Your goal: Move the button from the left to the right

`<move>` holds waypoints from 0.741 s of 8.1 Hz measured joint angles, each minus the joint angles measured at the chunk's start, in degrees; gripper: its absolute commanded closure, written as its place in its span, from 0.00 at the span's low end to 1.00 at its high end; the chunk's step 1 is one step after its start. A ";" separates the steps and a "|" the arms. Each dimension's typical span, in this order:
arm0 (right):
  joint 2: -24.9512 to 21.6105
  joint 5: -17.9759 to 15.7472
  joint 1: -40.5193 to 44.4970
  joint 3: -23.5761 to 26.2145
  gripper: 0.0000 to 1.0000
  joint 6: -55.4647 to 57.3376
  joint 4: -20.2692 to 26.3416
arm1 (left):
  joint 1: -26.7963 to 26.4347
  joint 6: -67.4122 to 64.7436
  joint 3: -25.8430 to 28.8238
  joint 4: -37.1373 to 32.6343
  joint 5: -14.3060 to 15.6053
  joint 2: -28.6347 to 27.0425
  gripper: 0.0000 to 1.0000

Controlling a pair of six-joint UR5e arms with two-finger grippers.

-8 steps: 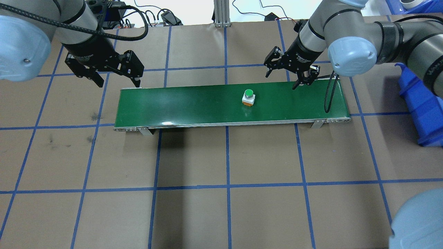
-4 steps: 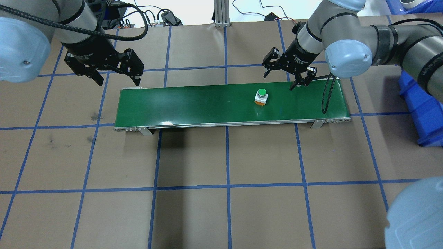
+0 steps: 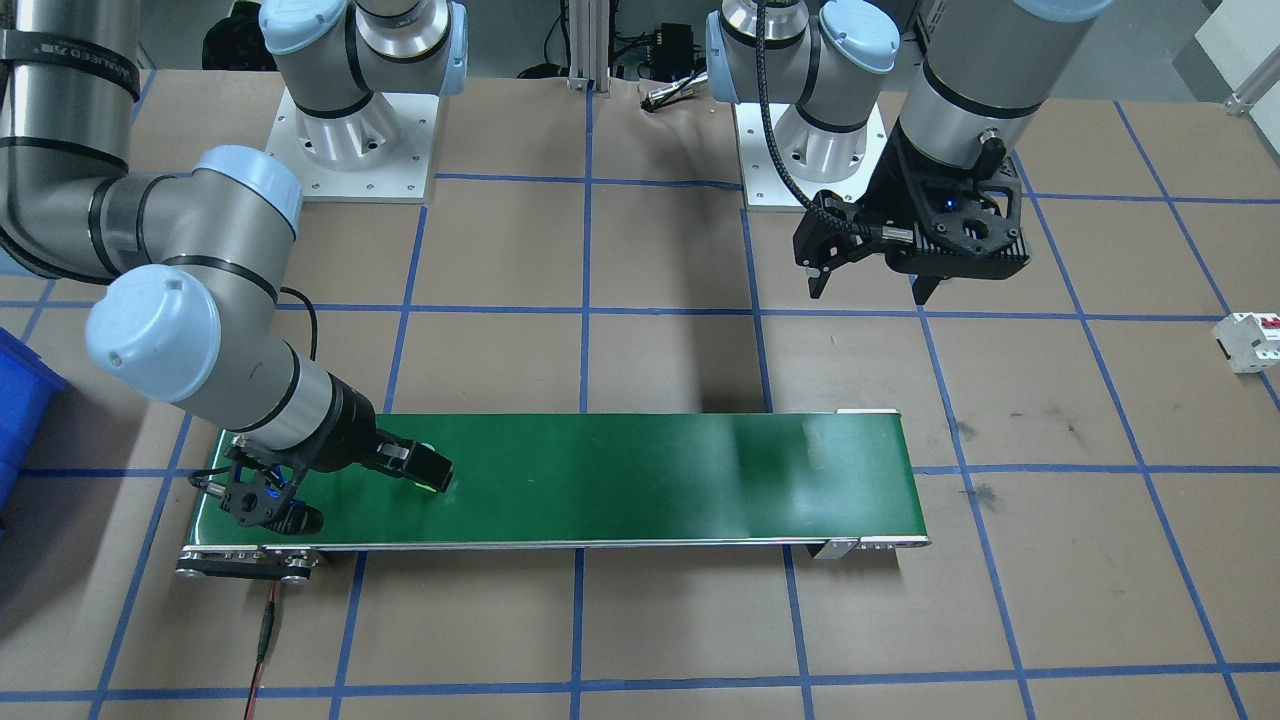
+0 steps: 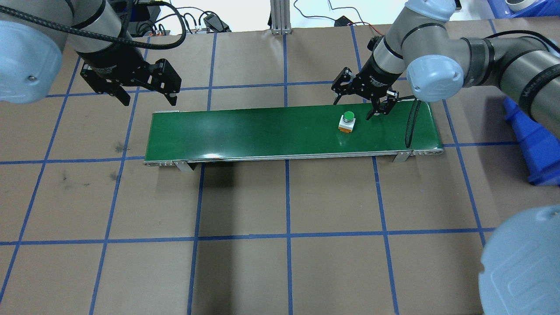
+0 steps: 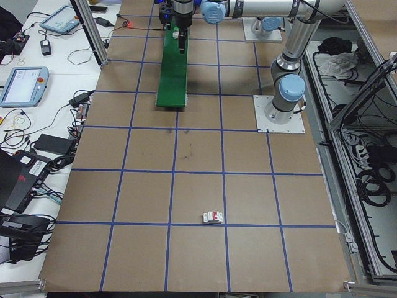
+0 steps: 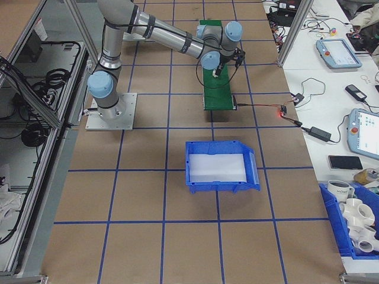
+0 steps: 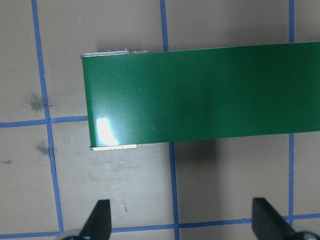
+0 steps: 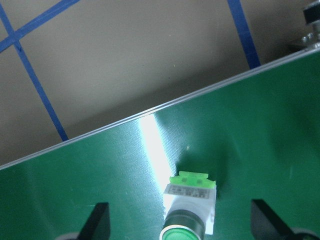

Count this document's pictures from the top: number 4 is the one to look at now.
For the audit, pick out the green push button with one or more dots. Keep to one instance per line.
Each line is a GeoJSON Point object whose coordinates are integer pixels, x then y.
{"type": "Point", "coordinates": [348, 117]}

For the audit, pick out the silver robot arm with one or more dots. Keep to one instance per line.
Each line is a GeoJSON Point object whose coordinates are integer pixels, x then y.
{"type": "Point", "coordinates": [26, 61]}
{"type": "Point", "coordinates": [503, 57]}

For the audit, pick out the small terminal strip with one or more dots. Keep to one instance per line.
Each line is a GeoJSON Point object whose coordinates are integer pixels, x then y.
{"type": "Point", "coordinates": [157, 31]}

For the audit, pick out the small black power adapter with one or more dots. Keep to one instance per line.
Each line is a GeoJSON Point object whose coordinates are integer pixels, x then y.
{"type": "Point", "coordinates": [344, 21]}

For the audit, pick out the flat black power brick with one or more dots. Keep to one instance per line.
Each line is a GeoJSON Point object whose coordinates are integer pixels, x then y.
{"type": "Point", "coordinates": [148, 11]}

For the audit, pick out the green conveyor belt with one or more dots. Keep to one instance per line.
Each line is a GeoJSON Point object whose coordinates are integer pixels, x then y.
{"type": "Point", "coordinates": [262, 131]}

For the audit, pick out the white roll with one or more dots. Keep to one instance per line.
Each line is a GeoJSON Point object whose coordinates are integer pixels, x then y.
{"type": "Point", "coordinates": [518, 4]}

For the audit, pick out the large blue plastic bin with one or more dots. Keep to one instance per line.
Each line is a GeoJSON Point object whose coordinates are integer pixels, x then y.
{"type": "Point", "coordinates": [542, 148]}

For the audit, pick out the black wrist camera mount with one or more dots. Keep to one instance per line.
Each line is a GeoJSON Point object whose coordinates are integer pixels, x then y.
{"type": "Point", "coordinates": [373, 43]}

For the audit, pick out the aluminium camera post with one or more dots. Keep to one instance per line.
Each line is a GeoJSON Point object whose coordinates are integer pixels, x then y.
{"type": "Point", "coordinates": [280, 17]}

